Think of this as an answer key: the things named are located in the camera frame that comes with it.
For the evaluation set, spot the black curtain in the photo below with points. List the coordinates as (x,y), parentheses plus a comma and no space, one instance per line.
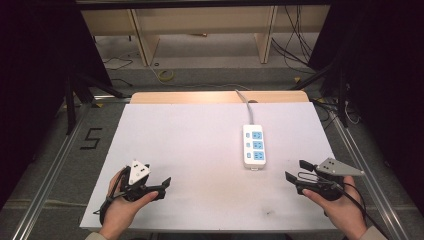
(36,83)
(386,83)

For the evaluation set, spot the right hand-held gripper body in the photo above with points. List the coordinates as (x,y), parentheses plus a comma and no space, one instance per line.
(328,186)

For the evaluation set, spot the white power strip blue sockets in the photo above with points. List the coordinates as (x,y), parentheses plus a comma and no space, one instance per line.
(254,146)

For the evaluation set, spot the wooden table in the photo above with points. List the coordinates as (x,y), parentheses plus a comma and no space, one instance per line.
(200,97)

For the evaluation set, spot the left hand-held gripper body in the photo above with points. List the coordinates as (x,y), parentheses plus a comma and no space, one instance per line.
(137,172)

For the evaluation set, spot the black metal stand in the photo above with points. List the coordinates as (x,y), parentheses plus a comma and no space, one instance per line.
(70,106)
(341,100)

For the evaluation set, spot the white table cover board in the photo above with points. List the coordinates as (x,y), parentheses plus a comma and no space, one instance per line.
(200,160)

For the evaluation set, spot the light wooden bench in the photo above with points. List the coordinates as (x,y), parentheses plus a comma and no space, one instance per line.
(200,20)

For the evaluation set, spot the yellow tape roll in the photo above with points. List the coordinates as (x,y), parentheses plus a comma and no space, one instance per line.
(166,75)

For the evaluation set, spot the person's left hand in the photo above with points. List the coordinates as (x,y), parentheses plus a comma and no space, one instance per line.
(121,210)

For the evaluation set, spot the person's right hand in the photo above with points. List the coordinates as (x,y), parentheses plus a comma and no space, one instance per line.
(345,213)

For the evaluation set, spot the aluminium floor rail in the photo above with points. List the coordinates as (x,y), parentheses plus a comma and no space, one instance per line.
(380,200)
(55,166)

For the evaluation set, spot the yellow floor tape piece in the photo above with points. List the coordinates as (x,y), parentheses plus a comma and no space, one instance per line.
(297,79)

